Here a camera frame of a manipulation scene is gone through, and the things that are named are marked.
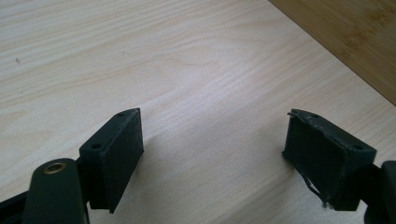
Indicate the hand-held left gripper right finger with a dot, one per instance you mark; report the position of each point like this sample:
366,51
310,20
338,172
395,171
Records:
323,161

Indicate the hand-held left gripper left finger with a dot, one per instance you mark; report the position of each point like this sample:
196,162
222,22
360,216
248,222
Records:
116,155

